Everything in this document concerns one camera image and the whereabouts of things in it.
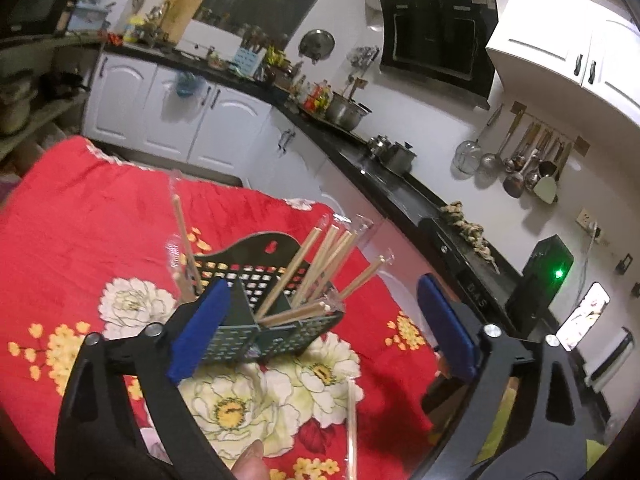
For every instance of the wooden cutting board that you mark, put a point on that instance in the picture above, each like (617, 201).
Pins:
(181, 12)

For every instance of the pile of zongzi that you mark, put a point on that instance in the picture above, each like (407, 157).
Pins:
(467, 230)

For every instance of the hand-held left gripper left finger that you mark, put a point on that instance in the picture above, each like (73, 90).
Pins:
(200, 330)

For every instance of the steel pot lid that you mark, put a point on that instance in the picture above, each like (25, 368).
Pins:
(316, 44)

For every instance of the black device with green light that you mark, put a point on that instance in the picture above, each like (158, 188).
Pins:
(542, 280)

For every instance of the black built-in oven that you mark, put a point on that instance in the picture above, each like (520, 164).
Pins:
(470, 275)

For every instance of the black kitchen countertop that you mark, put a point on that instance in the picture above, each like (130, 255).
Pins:
(395, 185)

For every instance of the white kitchen cabinets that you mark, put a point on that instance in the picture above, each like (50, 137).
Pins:
(165, 110)

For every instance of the row of hanging cooking utensils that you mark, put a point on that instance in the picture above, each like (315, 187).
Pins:
(537, 165)

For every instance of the bamboo chopstick pair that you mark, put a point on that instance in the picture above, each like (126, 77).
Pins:
(352, 425)
(181, 225)
(365, 275)

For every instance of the red floral tablecloth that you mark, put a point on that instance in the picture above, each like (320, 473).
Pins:
(90, 220)

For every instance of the blue dish rack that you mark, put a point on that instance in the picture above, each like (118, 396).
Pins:
(87, 16)

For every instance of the small steel kettle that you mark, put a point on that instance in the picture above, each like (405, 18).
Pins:
(380, 146)

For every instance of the white wall socket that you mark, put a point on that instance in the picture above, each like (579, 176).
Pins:
(589, 220)

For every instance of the group of condiment bottles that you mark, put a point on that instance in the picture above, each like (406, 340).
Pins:
(312, 96)

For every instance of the dark green utensil basket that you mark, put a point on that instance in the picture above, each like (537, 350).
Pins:
(280, 342)

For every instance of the blue knife block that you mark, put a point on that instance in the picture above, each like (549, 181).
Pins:
(248, 59)

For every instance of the black range hood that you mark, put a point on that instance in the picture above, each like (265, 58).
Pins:
(440, 40)

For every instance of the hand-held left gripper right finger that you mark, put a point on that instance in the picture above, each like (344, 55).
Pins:
(445, 330)

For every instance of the bunch of chopsticks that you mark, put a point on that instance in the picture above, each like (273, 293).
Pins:
(320, 255)

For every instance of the white upper wall cabinet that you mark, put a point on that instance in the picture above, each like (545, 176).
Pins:
(560, 50)

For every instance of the steel stock pot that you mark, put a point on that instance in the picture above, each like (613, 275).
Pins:
(347, 112)

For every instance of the person's left hand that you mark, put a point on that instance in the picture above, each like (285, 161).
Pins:
(252, 462)

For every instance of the steel ladle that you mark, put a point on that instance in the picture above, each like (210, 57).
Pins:
(490, 161)

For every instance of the steel pot with lid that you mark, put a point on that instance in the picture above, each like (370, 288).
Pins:
(400, 159)

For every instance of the white lit screen device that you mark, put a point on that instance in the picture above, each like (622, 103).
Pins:
(582, 315)

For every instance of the blue hanging bag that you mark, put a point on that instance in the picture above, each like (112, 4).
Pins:
(186, 84)

